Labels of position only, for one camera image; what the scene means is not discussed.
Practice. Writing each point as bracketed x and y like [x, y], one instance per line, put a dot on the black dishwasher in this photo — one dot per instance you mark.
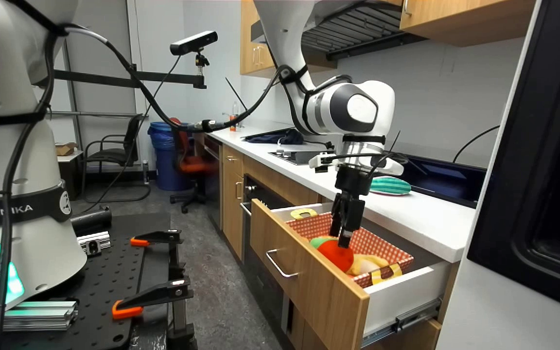
[264, 274]

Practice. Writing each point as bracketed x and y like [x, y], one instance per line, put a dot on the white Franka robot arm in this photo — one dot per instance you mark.
[332, 110]

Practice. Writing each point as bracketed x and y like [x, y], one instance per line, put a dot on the dark small side cabinet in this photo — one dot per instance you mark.
[71, 176]

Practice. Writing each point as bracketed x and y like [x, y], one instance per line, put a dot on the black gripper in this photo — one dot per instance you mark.
[355, 182]

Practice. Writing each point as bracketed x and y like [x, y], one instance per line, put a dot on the wide wooden wall cabinet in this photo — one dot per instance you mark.
[462, 17]

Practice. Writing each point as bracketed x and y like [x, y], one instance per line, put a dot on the orange gingham basket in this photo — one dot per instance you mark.
[380, 246]

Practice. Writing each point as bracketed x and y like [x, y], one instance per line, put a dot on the small cardboard box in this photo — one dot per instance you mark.
[65, 149]

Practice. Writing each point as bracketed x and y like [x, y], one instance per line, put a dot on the black armchair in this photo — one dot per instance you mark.
[132, 134]

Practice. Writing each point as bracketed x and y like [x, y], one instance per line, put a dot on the narrow wooden wall cabinet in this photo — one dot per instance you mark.
[254, 56]

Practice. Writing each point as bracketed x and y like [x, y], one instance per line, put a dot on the small white device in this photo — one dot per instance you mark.
[95, 244]

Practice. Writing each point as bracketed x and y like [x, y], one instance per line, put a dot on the blue trash bin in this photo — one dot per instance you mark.
[165, 163]

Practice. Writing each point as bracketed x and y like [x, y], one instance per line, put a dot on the grey range hood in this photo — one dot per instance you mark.
[365, 31]

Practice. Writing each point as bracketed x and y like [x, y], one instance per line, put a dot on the green plush toy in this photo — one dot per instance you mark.
[320, 243]

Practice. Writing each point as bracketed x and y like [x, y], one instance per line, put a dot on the orange round plush toy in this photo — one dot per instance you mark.
[336, 258]

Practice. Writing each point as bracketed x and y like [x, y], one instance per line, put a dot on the red office chair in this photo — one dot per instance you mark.
[190, 167]

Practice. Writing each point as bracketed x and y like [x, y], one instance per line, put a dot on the grey appliance cabinet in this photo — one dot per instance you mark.
[507, 318]

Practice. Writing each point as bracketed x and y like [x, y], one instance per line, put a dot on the black appliance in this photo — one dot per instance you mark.
[546, 163]

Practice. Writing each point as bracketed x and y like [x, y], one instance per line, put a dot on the aluminium extrusion bar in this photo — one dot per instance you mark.
[40, 314]

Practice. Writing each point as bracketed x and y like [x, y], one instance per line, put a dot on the black boom camera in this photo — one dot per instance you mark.
[194, 42]

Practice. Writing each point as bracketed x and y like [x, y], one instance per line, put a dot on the small black box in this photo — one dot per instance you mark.
[91, 223]

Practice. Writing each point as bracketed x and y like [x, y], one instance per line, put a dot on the black bag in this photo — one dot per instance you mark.
[274, 138]

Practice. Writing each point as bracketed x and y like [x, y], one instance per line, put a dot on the yellow banana plush toy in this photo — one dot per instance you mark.
[369, 264]

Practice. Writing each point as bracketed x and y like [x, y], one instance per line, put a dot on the wooden drawer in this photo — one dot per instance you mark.
[320, 293]

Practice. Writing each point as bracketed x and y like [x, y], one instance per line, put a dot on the wrist mounted camera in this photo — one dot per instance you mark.
[365, 159]

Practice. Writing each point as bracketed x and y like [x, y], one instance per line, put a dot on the teal striped watermelon plush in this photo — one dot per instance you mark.
[392, 188]

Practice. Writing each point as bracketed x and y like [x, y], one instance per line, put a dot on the grey metal pole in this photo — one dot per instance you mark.
[71, 91]

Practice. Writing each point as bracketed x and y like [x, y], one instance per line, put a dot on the wooden base cabinet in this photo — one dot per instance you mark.
[233, 208]

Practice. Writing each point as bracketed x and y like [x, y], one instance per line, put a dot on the black perforated table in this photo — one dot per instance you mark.
[106, 285]

